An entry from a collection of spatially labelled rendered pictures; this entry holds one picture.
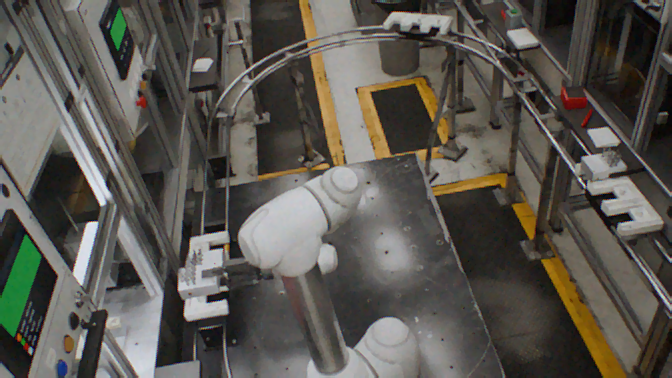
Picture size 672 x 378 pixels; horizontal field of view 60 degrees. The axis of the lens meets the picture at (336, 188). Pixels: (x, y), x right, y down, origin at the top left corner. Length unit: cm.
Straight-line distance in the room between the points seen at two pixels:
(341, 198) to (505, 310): 176
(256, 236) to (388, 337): 60
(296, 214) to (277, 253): 10
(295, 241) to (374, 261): 99
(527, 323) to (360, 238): 98
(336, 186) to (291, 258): 20
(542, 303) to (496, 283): 24
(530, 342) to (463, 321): 83
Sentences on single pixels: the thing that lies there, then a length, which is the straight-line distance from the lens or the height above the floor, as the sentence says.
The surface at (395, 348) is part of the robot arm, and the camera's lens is 175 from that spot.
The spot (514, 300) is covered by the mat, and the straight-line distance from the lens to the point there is 303.
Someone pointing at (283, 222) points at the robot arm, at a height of 150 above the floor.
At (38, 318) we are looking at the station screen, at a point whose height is 157.
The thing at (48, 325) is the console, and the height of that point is 150.
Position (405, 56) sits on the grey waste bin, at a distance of 456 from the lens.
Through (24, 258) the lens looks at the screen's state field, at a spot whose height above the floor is 166.
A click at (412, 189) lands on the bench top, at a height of 68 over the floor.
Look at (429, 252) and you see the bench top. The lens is 231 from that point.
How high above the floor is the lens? 241
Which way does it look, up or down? 41 degrees down
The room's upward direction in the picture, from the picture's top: 10 degrees counter-clockwise
